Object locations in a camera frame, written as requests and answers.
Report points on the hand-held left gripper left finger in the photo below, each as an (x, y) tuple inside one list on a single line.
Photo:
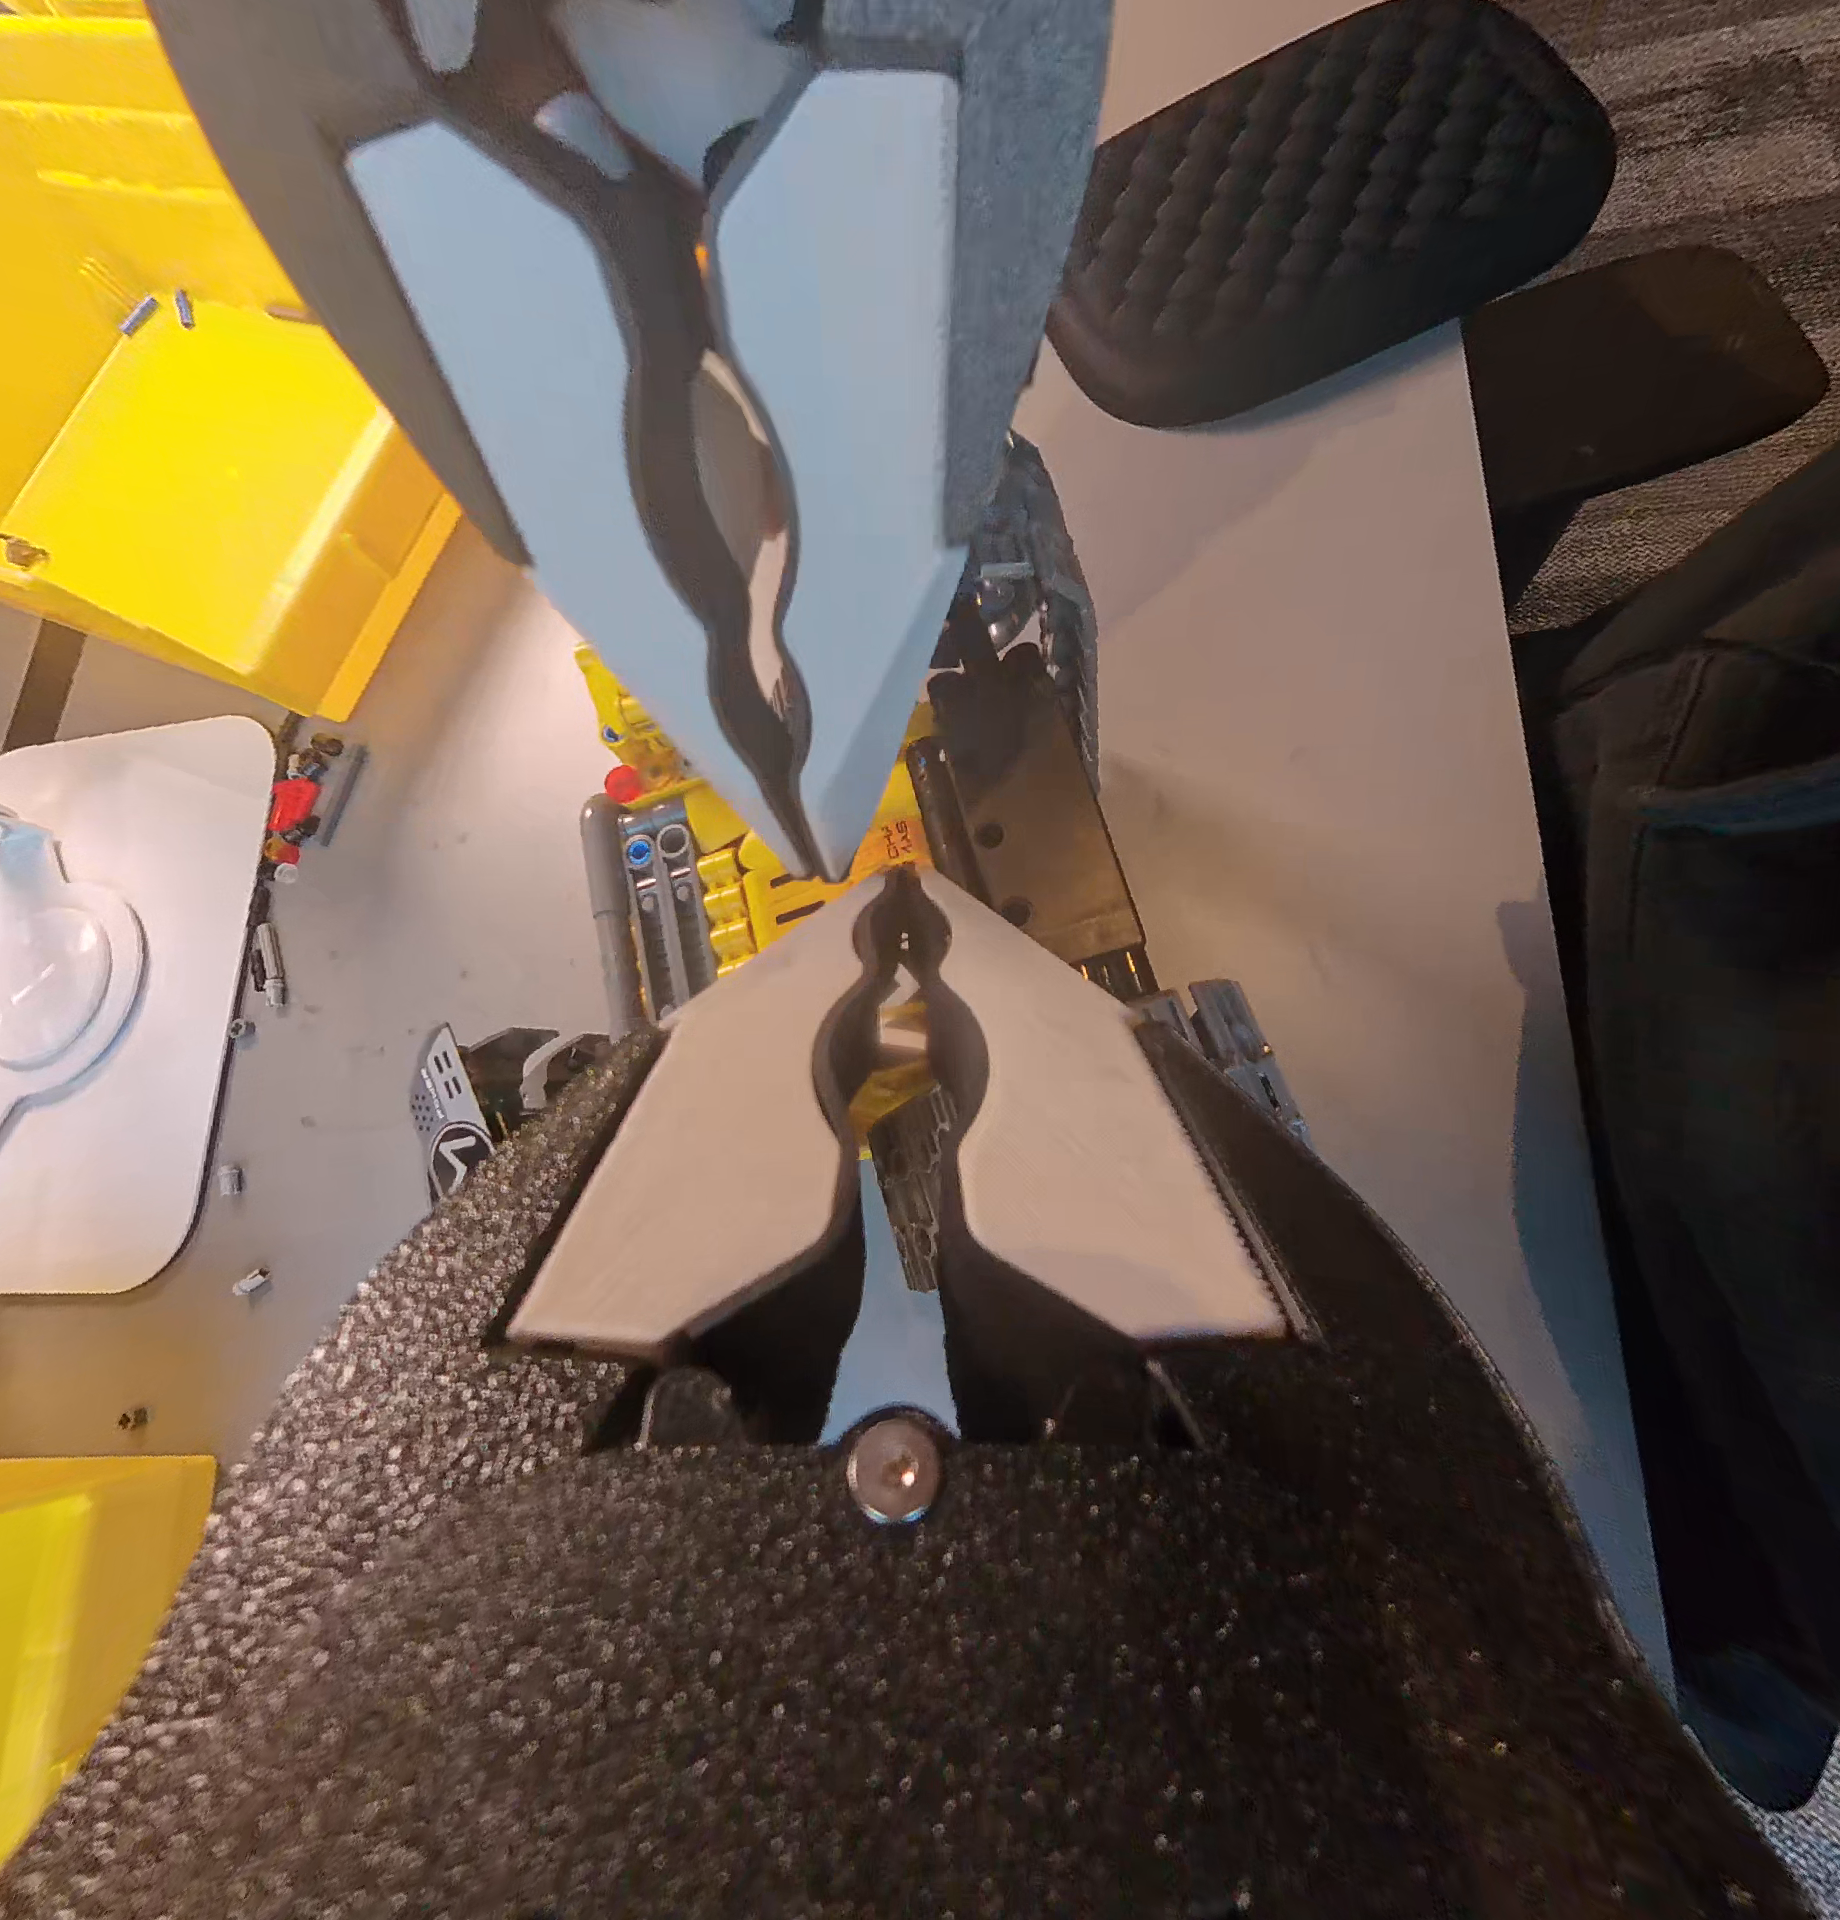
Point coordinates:
[(666, 1201)]

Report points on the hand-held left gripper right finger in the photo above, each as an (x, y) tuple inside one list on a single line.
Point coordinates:
[(1116, 1201)]

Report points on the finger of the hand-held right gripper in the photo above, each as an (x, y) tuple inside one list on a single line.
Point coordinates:
[(861, 375), (532, 375)]

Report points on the yellow tracked brick robot model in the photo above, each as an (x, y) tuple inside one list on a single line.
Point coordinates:
[(1011, 840)]

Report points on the grey robot model head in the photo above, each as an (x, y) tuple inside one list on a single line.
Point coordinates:
[(446, 1118)]

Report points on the black mesh office chair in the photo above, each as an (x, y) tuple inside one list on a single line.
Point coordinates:
[(1313, 196)]

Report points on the scattered small brick pieces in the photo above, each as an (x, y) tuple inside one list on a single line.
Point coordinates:
[(298, 803)]

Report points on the white book stand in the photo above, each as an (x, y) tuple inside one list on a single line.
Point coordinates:
[(171, 1050)]

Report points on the person in black hoodie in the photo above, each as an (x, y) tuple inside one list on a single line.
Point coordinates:
[(1730, 1050)]

